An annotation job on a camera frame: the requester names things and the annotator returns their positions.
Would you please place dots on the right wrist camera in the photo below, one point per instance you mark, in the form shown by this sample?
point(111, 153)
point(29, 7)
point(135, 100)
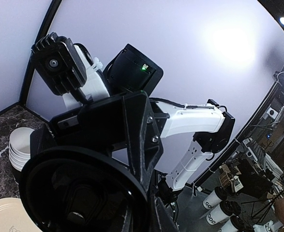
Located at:
point(63, 66)

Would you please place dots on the left black frame post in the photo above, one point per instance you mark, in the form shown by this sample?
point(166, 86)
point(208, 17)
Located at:
point(33, 60)

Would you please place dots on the stack of paper cups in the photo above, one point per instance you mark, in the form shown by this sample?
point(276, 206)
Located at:
point(19, 150)

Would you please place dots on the cream round plate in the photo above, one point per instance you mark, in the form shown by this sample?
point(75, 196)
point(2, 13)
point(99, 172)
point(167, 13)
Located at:
point(13, 217)

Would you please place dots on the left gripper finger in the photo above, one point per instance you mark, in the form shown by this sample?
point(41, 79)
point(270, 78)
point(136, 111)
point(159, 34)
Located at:
point(162, 222)

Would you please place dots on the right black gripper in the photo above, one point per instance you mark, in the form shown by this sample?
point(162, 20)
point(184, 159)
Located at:
point(117, 122)

